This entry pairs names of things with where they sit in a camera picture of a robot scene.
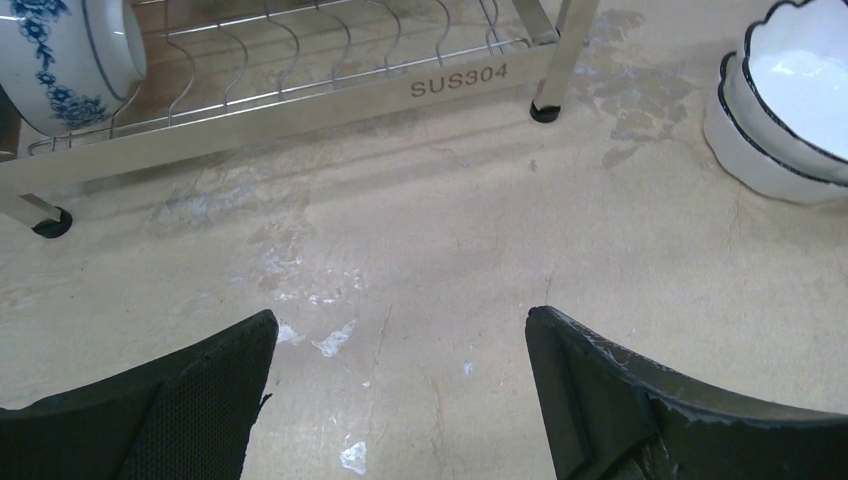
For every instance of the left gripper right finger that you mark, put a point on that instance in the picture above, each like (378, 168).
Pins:
(611, 413)

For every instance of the white fluted bowl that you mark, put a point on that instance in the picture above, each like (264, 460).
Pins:
(790, 87)
(744, 158)

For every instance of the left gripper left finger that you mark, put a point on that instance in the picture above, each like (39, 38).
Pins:
(186, 415)

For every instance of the white blue floral bowl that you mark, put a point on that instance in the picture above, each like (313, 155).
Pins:
(69, 65)

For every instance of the metal two-tier dish rack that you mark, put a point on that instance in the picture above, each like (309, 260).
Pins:
(227, 74)

